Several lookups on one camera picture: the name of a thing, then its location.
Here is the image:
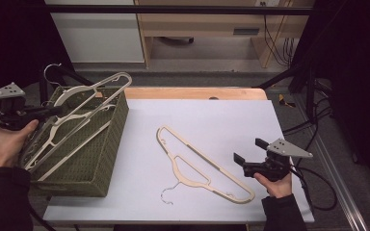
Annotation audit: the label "green woven basket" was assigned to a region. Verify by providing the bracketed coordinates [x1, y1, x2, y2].
[18, 86, 130, 198]

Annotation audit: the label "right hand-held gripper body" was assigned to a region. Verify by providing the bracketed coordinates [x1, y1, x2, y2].
[242, 138, 314, 182]

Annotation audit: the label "beige clothes hanger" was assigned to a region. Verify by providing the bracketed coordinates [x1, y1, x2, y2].
[22, 103, 119, 182]
[28, 63, 133, 152]
[155, 124, 256, 206]

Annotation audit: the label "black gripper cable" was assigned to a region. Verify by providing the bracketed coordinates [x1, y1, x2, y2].
[290, 165, 339, 212]

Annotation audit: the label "person's left hand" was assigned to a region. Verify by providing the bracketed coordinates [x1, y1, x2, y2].
[0, 110, 40, 168]

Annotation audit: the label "black frame bar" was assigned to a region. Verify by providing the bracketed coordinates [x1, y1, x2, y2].
[44, 4, 314, 16]

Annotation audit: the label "metal rail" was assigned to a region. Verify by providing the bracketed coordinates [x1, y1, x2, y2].
[293, 92, 369, 231]

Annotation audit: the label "black floor cables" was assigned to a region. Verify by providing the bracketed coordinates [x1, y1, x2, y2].
[282, 80, 335, 136]

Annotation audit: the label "black chair base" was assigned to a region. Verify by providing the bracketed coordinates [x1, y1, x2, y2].
[158, 36, 196, 45]

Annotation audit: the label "person's right hand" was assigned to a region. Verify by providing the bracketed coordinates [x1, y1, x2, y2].
[253, 171, 293, 199]

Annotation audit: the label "white table sheet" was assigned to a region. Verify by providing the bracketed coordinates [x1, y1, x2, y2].
[42, 98, 315, 224]

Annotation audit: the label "black stand leg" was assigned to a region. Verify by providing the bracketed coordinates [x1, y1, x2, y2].
[253, 61, 317, 119]
[38, 61, 104, 112]

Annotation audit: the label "black hanging cables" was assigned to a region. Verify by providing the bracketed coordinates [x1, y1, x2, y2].
[259, 1, 300, 68]

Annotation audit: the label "light wooden desk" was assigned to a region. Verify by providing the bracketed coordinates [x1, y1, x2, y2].
[134, 0, 316, 69]

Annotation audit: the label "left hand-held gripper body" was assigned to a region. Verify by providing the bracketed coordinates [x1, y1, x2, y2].
[0, 82, 33, 132]

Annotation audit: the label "yellow and black tool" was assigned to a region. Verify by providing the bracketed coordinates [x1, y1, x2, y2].
[277, 93, 297, 109]

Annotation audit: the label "white cabinet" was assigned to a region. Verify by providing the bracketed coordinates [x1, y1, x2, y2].
[45, 0, 145, 64]

